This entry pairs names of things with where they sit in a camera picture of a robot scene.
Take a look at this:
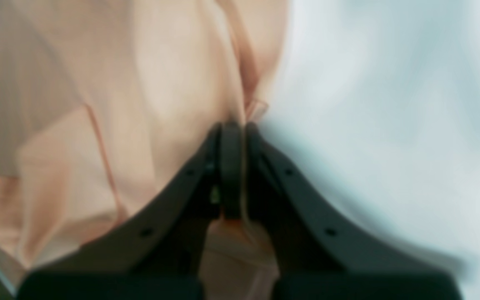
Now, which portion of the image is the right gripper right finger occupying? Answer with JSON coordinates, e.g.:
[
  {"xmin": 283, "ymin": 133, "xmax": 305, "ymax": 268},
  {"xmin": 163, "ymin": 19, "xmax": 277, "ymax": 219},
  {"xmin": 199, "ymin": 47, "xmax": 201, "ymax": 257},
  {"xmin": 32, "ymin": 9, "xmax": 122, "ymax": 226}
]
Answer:
[{"xmin": 245, "ymin": 123, "xmax": 462, "ymax": 300}]

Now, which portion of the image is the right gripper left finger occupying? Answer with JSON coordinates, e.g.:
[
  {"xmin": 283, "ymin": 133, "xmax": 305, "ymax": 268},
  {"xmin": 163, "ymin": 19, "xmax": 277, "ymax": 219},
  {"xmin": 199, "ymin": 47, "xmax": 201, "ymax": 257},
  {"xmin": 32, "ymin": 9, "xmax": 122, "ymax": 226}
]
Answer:
[{"xmin": 17, "ymin": 122, "xmax": 243, "ymax": 300}]

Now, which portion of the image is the peach T-shirt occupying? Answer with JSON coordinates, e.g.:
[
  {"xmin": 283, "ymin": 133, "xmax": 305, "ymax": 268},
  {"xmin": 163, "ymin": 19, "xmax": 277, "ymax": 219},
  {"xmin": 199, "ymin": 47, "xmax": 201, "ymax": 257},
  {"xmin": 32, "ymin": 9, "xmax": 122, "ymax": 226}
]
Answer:
[{"xmin": 0, "ymin": 0, "xmax": 290, "ymax": 295}]

